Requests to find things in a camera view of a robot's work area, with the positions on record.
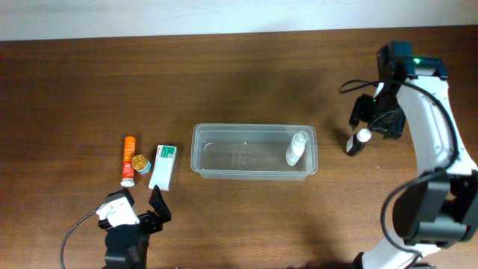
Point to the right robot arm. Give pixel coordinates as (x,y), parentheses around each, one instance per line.
(438,208)

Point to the clear plastic container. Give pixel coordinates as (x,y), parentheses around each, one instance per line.
(251,152)

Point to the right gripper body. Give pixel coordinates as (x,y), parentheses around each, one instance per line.
(368,113)

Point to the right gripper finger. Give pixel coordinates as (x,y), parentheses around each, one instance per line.
(362,111)
(390,124)

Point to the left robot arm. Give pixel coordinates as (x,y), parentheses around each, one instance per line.
(128,233)

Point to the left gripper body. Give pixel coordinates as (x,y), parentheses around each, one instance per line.
(146,221)

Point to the white green medicine box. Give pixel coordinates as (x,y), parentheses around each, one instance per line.
(163,167)

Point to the white spray bottle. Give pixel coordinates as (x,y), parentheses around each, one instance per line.
(296,148)

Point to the orange tablet tube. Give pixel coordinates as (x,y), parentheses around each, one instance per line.
(127,169)

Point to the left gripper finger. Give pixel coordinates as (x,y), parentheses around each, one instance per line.
(122,193)
(160,207)

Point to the gold lidded small jar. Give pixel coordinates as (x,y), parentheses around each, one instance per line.
(140,164)

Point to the black bottle white cap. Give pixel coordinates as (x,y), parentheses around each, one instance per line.
(357,142)

